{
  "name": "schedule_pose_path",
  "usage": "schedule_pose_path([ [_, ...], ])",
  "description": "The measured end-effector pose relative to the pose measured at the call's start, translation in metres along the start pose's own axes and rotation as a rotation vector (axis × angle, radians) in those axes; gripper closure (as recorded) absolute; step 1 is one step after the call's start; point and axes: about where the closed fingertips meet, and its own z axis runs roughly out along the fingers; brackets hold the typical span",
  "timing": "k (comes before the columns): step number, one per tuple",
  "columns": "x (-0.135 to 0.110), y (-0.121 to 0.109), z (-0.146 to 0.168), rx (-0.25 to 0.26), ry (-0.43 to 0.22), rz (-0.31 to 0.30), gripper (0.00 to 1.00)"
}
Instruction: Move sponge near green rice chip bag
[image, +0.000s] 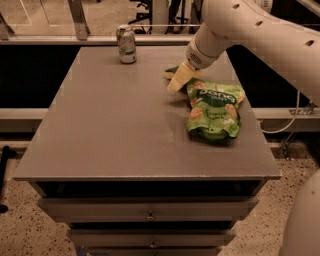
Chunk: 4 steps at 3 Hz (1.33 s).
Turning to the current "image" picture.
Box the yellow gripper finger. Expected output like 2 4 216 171
167 62 196 93

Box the green and yellow sponge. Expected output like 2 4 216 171
165 66 202 80

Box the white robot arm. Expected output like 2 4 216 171
168 0 320 256

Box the green rice chip bag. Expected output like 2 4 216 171
186 78 246 141

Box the black office chair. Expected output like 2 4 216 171
128 0 170 35

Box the white green soda can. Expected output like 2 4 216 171
116 24 137 64

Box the grey top drawer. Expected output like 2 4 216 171
39 197 258 223

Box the grey drawer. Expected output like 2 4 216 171
69 229 235 248
39 197 258 223

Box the white cable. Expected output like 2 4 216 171
260 89 301 135

